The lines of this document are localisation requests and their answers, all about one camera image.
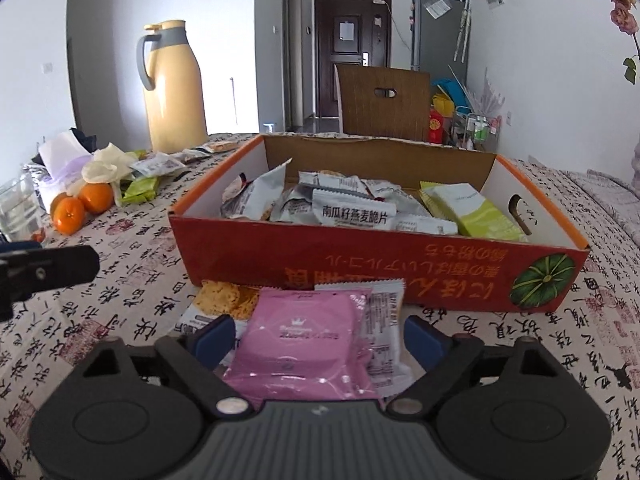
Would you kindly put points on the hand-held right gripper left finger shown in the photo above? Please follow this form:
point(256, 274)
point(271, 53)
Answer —
point(215, 340)

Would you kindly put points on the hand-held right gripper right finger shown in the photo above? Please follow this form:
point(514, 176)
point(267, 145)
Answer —
point(422, 342)

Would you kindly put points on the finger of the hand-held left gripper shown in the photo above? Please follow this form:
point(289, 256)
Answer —
point(55, 267)
point(17, 247)

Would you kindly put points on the white cracker packet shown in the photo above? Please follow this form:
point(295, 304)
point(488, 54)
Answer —
point(390, 325)
point(220, 300)

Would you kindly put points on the pink snack packet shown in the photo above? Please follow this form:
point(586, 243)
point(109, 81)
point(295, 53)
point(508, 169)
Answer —
point(300, 345)

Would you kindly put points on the red cardboard box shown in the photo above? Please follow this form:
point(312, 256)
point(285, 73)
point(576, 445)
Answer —
point(350, 265)

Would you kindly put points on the pile of white snack packets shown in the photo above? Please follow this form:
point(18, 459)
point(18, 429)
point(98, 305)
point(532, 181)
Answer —
point(350, 210)

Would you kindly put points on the clear glass cup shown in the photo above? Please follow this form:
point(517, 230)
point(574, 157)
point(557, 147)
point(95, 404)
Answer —
point(17, 207)

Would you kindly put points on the orange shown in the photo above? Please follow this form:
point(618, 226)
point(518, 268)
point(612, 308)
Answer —
point(97, 197)
point(69, 216)
point(57, 202)

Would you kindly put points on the white tissue pack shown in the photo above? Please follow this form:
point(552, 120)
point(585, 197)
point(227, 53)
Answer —
point(62, 160)

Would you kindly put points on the small green snack packet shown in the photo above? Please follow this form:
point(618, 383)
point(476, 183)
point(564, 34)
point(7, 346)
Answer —
point(141, 190)

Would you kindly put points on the cream rubber glove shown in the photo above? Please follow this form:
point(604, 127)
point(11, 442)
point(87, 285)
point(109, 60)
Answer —
point(107, 162)

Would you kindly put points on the black bag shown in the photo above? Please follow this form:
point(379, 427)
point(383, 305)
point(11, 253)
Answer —
point(85, 140)

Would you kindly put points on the lime green snack packet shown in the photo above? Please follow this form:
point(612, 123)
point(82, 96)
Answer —
point(480, 215)

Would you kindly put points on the flat white sachet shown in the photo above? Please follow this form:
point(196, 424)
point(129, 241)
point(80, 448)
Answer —
point(157, 164)

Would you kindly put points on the calligraphy printed tablecloth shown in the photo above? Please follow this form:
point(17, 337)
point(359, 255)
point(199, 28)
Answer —
point(575, 360)

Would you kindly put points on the dark small sachet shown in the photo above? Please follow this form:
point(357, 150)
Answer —
point(195, 155)

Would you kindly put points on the clear cracker bag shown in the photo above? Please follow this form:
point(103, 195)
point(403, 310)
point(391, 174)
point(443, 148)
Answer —
point(220, 146)

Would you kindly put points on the yellow thermos jug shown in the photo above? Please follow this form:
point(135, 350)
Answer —
point(175, 100)

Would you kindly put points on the grey patterned cloth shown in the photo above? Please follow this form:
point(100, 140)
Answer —
point(590, 195)

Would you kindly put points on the red and yellow gift bag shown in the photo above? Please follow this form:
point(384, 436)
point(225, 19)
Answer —
point(440, 120)

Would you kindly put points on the blue bag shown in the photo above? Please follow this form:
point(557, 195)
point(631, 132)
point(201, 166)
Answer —
point(450, 92)

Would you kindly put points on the dark brown door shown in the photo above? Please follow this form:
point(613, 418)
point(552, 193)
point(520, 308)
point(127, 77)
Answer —
point(350, 70)

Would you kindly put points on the grey refrigerator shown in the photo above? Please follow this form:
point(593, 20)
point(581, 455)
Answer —
point(435, 40)

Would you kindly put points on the white folded umbrella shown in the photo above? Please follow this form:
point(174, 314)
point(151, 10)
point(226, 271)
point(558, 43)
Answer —
point(462, 30)

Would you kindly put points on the dried pink rose bouquet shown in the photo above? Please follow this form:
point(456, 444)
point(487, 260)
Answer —
point(622, 7)

